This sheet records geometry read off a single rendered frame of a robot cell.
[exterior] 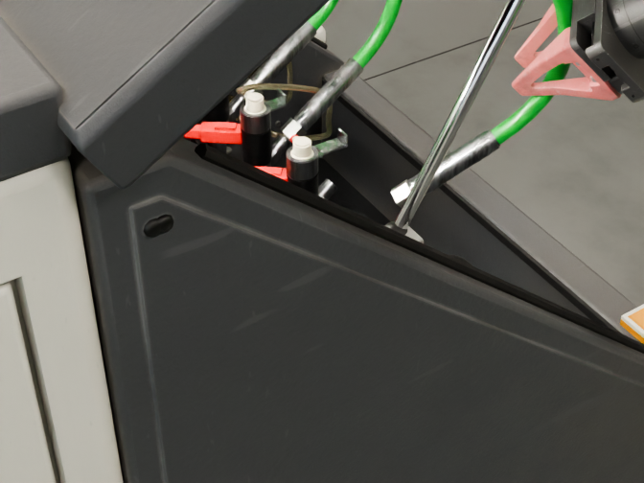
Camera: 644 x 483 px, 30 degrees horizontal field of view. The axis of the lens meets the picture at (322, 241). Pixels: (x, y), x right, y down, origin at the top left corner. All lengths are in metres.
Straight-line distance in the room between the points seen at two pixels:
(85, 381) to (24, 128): 0.14
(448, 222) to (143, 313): 0.81
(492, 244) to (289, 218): 0.73
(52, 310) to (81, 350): 0.03
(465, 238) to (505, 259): 0.07
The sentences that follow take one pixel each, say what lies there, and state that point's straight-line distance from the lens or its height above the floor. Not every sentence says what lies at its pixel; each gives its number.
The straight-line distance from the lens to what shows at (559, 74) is 0.95.
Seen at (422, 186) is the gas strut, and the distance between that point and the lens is 0.64.
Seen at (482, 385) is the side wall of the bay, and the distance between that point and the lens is 0.74.
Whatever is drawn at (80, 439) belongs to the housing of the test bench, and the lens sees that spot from 0.57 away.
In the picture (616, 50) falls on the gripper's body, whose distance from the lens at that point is 0.89.
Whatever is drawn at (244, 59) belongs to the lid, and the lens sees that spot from 0.46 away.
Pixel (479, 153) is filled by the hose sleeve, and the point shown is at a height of 1.17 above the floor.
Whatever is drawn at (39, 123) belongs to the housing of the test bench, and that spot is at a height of 1.49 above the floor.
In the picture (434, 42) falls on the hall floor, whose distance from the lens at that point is 3.33.
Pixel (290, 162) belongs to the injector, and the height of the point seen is 1.11.
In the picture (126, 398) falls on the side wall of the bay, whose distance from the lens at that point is 0.57.
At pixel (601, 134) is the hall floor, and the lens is 3.05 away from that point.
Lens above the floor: 1.74
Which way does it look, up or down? 41 degrees down
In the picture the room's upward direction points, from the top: straight up
